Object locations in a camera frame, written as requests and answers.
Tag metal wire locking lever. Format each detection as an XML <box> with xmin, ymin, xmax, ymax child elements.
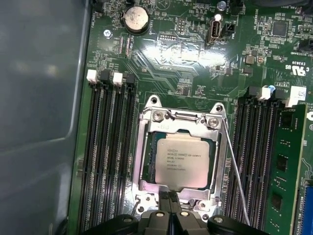
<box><xmin>168</xmin><ymin>110</ymin><xmax>251</xmax><ymax>226</ymax></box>
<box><xmin>134</xmin><ymin>107</ymin><xmax>157</xmax><ymax>196</ymax></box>

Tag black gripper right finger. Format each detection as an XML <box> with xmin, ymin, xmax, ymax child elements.
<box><xmin>168</xmin><ymin>192</ymin><xmax>266</xmax><ymax>235</ymax></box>

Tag black PC case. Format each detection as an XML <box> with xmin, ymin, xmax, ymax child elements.
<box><xmin>0</xmin><ymin>0</ymin><xmax>93</xmax><ymax>235</ymax></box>

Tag round coin battery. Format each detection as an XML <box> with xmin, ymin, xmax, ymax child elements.
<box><xmin>123</xmin><ymin>6</ymin><xmax>150</xmax><ymax>35</ymax></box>

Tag black fan connector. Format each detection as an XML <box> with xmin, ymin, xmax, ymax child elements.
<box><xmin>224</xmin><ymin>23</ymin><xmax>236</xmax><ymax>39</ymax></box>

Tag green RAM stick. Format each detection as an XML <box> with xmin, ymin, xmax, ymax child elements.
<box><xmin>265</xmin><ymin>104</ymin><xmax>308</xmax><ymax>235</ymax></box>

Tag square black chip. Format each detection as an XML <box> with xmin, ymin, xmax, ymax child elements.
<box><xmin>272</xmin><ymin>21</ymin><xmax>287</xmax><ymax>37</ymax></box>

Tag green motherboard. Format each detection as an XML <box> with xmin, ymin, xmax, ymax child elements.
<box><xmin>70</xmin><ymin>0</ymin><xmax>313</xmax><ymax>235</ymax></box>

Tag blue expansion slot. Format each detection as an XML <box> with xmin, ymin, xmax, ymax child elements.
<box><xmin>305</xmin><ymin>185</ymin><xmax>313</xmax><ymax>235</ymax></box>

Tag internal USB port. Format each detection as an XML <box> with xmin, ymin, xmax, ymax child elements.
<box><xmin>207</xmin><ymin>19</ymin><xmax>223</xmax><ymax>46</ymax></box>

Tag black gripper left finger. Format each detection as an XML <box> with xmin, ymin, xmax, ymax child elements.
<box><xmin>80</xmin><ymin>190</ymin><xmax>170</xmax><ymax>235</ymax></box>

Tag white barcode label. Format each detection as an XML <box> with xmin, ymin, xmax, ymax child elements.
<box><xmin>285</xmin><ymin>85</ymin><xmax>307</xmax><ymax>108</ymax></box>

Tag CPU socket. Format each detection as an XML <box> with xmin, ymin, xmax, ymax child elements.
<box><xmin>133</xmin><ymin>94</ymin><xmax>230</xmax><ymax>218</ymax></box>

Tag silver CPU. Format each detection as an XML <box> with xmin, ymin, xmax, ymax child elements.
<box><xmin>155</xmin><ymin>133</ymin><xmax>211</xmax><ymax>186</ymax></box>

